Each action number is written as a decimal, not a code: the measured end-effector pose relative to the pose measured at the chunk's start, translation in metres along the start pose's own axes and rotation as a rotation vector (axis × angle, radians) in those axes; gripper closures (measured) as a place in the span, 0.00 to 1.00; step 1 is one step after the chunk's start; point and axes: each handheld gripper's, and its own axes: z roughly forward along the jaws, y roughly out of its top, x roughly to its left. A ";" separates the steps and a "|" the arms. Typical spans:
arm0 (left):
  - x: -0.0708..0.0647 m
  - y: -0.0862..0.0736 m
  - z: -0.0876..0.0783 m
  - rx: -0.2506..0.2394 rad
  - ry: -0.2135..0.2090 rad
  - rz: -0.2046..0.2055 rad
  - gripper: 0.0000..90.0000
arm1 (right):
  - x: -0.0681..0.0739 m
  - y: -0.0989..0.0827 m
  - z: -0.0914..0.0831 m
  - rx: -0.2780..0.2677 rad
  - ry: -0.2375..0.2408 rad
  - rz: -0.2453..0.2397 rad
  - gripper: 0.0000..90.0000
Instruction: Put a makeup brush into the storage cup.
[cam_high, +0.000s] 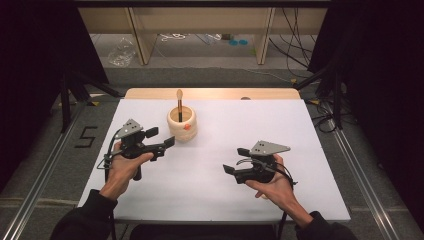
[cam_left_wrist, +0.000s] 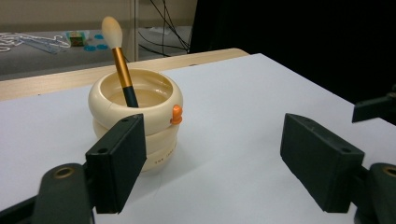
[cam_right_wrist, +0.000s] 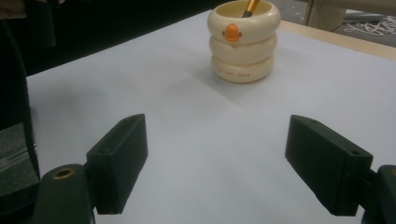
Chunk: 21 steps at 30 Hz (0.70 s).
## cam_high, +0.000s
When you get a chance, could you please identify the clear plastic bag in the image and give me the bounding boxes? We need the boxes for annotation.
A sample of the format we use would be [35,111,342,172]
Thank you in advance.
[107,37,138,68]

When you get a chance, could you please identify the black curtain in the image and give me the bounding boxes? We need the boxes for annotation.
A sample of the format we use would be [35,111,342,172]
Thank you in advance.
[308,0,424,231]
[0,0,110,193]

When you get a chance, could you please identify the black metal stand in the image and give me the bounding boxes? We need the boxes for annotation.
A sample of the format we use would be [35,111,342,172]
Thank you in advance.
[293,63,344,130]
[59,69,123,134]

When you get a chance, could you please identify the cream ribbed brush holder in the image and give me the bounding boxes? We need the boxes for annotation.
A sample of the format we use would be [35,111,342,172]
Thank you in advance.
[166,105,198,142]

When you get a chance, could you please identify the hanging black cables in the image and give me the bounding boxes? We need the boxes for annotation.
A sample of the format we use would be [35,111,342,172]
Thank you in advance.
[268,7,318,70]

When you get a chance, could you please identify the person's right hand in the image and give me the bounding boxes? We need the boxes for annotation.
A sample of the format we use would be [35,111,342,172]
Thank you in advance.
[245,153,298,214]

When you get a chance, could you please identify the left hand-held gripper cable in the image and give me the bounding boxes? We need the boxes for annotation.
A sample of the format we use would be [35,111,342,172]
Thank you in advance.
[96,131,124,240]

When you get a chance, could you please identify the light wooden desk frame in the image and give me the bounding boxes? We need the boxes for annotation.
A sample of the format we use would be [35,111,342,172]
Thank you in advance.
[78,7,329,66]

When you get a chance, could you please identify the person's left hand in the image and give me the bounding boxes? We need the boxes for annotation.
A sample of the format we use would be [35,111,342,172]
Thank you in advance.
[99,141,155,201]

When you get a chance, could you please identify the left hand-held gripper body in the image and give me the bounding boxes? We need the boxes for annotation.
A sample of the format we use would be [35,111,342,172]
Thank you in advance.
[113,118,167,182]

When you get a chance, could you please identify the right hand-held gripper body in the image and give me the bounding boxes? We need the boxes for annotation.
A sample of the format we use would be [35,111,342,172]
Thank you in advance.
[233,140,291,185]

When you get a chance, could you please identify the black cable bundle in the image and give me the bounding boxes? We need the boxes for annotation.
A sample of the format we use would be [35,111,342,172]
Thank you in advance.
[306,98,344,134]

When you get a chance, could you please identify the thin white floor cable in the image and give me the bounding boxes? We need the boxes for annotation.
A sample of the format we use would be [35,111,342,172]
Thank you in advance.
[242,67,295,83]

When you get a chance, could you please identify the right hand-held gripper cable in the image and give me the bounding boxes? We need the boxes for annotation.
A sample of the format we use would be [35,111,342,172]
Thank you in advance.
[235,157,299,240]

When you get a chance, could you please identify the white cord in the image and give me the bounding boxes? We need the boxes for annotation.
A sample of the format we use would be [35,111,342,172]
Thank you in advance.
[159,32,188,43]

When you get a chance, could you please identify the aluminium rail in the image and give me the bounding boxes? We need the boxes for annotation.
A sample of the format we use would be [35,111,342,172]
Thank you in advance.
[323,99,401,240]
[1,99,88,240]

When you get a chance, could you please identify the hand-held gripper cable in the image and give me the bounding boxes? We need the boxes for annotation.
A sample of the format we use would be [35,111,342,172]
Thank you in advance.
[235,157,299,240]
[96,131,124,240]

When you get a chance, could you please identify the large makeup brush black handle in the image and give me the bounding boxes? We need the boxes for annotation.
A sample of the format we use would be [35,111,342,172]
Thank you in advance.
[176,88,184,123]

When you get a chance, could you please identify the white foam board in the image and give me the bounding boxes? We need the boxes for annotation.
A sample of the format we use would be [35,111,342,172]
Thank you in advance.
[77,98,352,224]

